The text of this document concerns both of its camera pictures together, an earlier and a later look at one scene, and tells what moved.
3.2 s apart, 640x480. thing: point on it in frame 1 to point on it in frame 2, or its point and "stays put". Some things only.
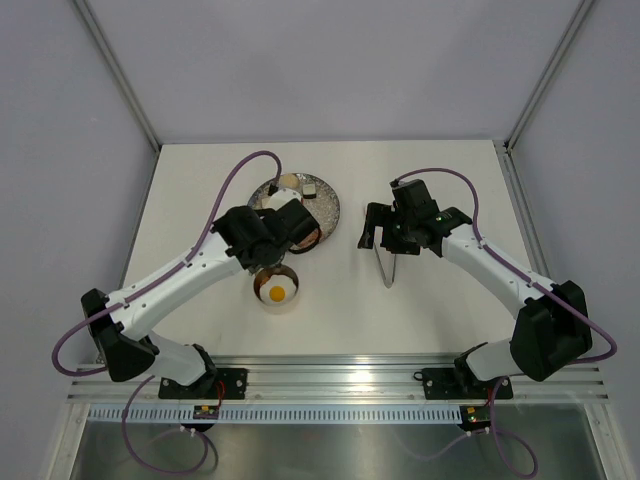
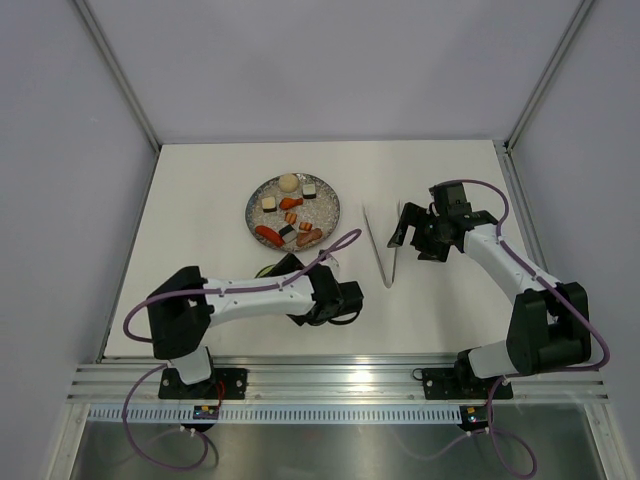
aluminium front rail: x=339 y=377 stays put
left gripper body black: x=278 y=259 to x=311 y=322
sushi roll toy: x=309 y=191 stays put
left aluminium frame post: x=82 y=5 stays put
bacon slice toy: x=309 y=240 stays put
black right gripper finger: x=378 y=214 to x=410 y=216
